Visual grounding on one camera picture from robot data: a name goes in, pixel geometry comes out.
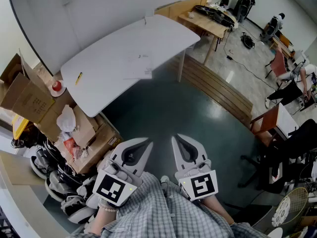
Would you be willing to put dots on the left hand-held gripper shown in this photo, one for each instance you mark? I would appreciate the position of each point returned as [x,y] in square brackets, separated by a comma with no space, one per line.
[111,187]

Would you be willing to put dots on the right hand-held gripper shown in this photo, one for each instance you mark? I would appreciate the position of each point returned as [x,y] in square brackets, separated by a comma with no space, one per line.
[203,185]

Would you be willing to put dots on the printed paper booklet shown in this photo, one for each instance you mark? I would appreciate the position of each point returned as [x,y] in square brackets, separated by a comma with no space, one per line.
[138,66]

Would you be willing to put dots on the person's left forearm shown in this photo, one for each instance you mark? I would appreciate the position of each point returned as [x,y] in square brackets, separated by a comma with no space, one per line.
[104,219]

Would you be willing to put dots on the person's right forearm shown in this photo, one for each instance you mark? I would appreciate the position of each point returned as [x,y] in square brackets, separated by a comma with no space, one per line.
[215,207]

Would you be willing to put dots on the large cardboard box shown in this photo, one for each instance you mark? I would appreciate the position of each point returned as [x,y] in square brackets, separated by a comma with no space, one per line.
[99,145]

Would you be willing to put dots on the person's right shoe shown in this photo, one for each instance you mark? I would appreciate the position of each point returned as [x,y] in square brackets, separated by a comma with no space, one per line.
[164,180]

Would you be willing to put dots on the silver wristwatch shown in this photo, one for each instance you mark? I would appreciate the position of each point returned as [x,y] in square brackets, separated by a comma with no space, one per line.
[102,202]

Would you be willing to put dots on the red snack packet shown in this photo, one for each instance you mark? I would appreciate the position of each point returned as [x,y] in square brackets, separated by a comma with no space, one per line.
[69,145]

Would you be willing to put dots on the slatted wooden bench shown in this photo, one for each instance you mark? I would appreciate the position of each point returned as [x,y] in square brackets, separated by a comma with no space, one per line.
[218,90]

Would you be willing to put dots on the pile of grey black headsets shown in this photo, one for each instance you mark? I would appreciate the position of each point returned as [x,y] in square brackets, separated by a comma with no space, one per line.
[64,187]

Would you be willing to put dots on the white plastic bag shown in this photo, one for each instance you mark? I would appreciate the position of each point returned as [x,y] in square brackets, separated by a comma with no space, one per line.
[66,119]

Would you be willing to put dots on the brown wooden chair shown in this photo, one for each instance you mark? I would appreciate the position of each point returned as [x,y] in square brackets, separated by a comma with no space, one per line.
[266,123]

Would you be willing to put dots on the yellow utility knife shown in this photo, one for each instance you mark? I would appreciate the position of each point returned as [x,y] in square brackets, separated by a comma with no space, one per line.
[78,78]

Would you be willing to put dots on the black office chair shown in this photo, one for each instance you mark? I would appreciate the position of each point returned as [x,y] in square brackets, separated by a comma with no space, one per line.
[289,157]

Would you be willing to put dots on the white side table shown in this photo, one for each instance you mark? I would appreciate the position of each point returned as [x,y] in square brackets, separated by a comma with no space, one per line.
[286,120]

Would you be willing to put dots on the red apple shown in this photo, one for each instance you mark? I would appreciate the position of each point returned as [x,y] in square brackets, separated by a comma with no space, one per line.
[56,86]

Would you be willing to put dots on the yellow plastic bin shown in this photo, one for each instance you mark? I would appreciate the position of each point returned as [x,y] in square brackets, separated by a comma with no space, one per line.
[19,126]

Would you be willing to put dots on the badminton racket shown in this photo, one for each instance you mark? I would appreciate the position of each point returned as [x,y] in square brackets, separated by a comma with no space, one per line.
[297,199]

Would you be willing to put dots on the light wooden shelf board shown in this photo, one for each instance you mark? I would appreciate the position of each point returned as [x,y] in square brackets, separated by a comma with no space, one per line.
[15,170]

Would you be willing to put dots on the red chair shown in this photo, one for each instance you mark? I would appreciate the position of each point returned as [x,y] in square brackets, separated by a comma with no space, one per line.
[278,63]

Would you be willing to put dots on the white curved desk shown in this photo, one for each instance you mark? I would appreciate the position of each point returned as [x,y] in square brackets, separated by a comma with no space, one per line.
[15,207]

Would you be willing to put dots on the light wooden table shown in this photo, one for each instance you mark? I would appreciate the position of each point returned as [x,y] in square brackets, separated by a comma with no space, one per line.
[205,23]

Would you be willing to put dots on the wooden partition board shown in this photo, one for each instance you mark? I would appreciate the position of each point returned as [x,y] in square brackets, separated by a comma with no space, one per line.
[178,7]

